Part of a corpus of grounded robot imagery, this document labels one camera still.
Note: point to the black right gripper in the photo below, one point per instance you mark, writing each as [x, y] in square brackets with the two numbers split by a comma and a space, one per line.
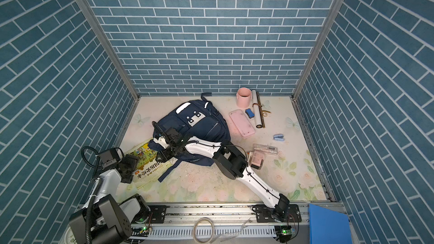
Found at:
[164, 155]

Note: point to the navy blue student backpack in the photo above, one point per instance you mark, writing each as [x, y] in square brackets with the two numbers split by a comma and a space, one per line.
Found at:
[197, 118]

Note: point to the colourful children's picture book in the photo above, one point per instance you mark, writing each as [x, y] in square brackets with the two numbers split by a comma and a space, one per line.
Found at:
[148, 169]

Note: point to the clear plastic pencil box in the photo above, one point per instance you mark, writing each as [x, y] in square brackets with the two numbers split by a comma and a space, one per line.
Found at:
[266, 149]

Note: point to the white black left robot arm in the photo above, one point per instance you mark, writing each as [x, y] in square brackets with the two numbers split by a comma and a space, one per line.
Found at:
[102, 220]

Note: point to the rolled white paper scroll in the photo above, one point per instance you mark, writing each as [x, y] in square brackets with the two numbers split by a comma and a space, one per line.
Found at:
[259, 112]

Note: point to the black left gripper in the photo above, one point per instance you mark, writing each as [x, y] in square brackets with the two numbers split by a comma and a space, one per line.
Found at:
[131, 161]

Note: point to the blue whiteboard eraser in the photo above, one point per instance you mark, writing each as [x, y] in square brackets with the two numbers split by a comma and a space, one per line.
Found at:
[249, 113]

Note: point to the pink pencil case lid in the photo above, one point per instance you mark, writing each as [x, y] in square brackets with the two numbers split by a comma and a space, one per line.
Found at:
[242, 123]

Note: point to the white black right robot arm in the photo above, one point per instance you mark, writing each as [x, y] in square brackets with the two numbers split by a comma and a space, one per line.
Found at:
[229, 158]

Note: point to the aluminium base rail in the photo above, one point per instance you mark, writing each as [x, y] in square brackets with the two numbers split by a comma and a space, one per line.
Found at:
[221, 223]

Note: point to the pink metal bucket cup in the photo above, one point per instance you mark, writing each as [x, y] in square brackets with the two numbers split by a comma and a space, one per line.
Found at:
[243, 97]

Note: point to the blue folder corner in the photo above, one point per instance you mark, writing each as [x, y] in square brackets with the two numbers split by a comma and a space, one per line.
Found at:
[328, 227]

